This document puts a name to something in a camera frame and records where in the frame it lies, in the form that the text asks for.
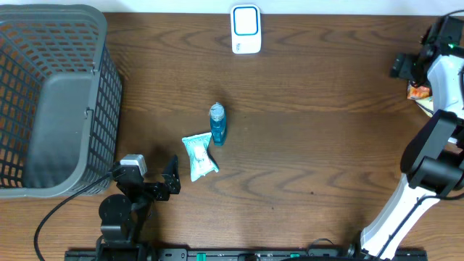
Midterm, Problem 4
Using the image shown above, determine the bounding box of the small orange box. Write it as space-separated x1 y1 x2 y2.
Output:
407 82 431 100

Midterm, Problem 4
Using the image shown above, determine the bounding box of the light teal candy packet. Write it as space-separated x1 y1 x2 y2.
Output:
181 132 219 182

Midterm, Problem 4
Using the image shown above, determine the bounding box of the yellow snack bag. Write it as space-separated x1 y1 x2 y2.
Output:
415 96 434 117

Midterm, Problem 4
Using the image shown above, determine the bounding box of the teal mouthwash bottle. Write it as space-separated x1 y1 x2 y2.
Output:
209 102 227 146

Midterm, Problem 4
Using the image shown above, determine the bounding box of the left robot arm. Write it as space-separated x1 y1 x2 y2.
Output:
95 154 181 261

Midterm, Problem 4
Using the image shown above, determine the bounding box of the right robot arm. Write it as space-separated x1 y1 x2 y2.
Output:
347 12 463 260

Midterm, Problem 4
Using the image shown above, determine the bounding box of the white barcode scanner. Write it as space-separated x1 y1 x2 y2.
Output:
230 4 262 54

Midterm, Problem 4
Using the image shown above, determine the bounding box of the grey plastic mesh basket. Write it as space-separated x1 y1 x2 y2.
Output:
1 4 123 199

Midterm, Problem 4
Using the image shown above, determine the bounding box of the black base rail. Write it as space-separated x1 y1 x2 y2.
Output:
65 247 429 261

